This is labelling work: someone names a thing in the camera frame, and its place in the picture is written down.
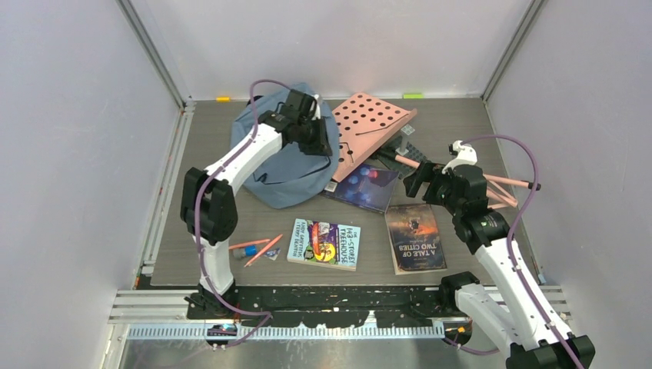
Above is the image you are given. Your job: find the dark blue bokeh book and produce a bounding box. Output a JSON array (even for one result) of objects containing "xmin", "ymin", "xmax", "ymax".
[{"xmin": 321, "ymin": 164, "xmax": 399, "ymax": 214}]

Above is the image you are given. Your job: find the blue fabric backpack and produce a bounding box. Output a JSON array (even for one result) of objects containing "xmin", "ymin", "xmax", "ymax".
[{"xmin": 230, "ymin": 87, "xmax": 340, "ymax": 209}]

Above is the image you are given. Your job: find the Tale of Two Cities book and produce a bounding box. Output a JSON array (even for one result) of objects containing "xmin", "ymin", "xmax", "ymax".
[{"xmin": 384, "ymin": 204, "xmax": 447, "ymax": 275}]

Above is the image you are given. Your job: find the Storey Treehouse colourful book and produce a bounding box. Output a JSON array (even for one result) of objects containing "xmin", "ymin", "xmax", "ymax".
[{"xmin": 287, "ymin": 218, "xmax": 361, "ymax": 271}]

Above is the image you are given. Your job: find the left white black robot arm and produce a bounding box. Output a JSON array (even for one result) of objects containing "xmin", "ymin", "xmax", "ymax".
[{"xmin": 180, "ymin": 89, "xmax": 332, "ymax": 318}]

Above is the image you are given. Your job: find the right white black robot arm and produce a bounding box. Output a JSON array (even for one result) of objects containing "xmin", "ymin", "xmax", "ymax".
[{"xmin": 404, "ymin": 161, "xmax": 595, "ymax": 368}]

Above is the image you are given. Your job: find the dark grey lego plate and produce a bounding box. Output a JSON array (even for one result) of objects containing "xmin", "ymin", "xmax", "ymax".
[{"xmin": 371, "ymin": 124, "xmax": 427, "ymax": 179}]

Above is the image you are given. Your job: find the pink perforated music stand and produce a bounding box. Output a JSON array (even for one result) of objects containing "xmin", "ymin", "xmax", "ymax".
[{"xmin": 331, "ymin": 92, "xmax": 541, "ymax": 209}]

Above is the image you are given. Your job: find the green tape marker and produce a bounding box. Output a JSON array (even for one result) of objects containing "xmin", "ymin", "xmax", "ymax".
[{"xmin": 402, "ymin": 93, "xmax": 424, "ymax": 99}]

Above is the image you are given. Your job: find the orange pencil long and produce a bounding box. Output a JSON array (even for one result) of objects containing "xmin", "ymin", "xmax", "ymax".
[{"xmin": 244, "ymin": 234, "xmax": 283, "ymax": 268}]

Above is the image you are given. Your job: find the blue grey glue stick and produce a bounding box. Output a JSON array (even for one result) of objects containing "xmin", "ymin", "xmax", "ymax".
[{"xmin": 232, "ymin": 245, "xmax": 258, "ymax": 260}]

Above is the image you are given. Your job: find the orange pencil short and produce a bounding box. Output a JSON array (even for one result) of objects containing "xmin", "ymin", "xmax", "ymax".
[{"xmin": 229, "ymin": 238, "xmax": 271, "ymax": 250}]

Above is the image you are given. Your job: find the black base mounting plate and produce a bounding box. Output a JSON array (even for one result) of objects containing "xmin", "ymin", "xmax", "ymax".
[{"xmin": 185, "ymin": 286, "xmax": 467, "ymax": 328}]

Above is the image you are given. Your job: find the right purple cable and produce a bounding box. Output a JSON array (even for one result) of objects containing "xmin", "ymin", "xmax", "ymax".
[{"xmin": 441, "ymin": 134, "xmax": 587, "ymax": 369}]

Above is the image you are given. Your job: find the aluminium front rail frame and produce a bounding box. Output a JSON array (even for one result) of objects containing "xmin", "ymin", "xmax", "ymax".
[{"xmin": 107, "ymin": 101, "xmax": 574, "ymax": 342}]

